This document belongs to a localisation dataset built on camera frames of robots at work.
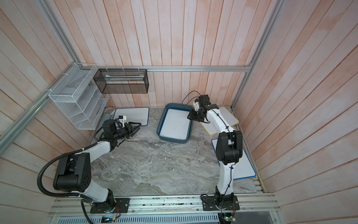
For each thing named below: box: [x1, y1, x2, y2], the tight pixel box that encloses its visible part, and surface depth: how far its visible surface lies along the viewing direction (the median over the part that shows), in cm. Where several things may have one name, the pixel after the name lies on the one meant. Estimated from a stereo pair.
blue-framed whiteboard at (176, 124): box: [159, 108, 191, 140], surface depth 109 cm
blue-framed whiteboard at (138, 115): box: [113, 106, 150, 127], surface depth 120 cm
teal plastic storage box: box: [156, 103, 194, 144], surface depth 102 cm
